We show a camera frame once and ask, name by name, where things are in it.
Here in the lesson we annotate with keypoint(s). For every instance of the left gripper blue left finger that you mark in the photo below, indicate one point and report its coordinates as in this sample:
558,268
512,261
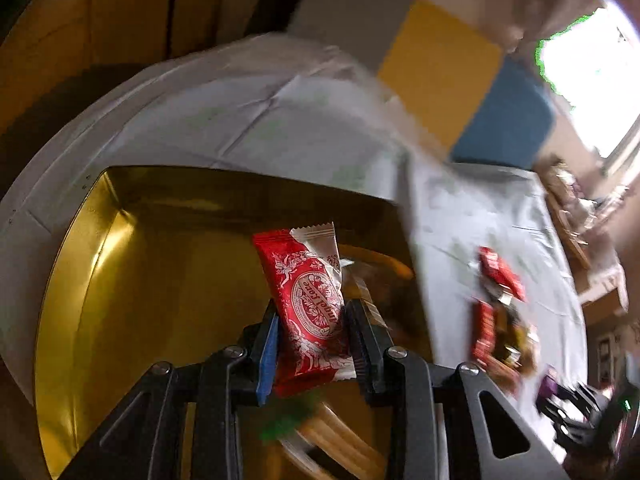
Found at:
259,365

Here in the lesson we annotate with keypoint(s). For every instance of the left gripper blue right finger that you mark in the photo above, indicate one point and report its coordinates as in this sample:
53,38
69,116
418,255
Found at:
368,339

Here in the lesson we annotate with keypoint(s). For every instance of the red white snack packet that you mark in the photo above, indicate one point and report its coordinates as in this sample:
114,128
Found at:
303,270

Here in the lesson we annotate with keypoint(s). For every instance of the green cracker packet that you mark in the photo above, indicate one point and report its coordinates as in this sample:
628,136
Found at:
305,439

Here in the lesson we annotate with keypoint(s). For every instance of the purple snack packet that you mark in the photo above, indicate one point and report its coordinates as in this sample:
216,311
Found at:
549,385

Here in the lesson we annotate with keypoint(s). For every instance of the red-ended cracker packet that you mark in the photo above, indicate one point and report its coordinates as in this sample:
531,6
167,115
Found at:
484,332

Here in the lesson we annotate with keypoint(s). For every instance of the gold tin box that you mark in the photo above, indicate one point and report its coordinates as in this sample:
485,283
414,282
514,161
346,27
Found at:
157,265

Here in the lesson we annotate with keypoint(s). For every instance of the white green-patterned tablecloth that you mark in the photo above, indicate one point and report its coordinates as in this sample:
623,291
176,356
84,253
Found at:
288,108

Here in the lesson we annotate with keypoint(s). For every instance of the grey yellow blue chair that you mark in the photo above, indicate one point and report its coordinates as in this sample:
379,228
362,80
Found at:
478,102

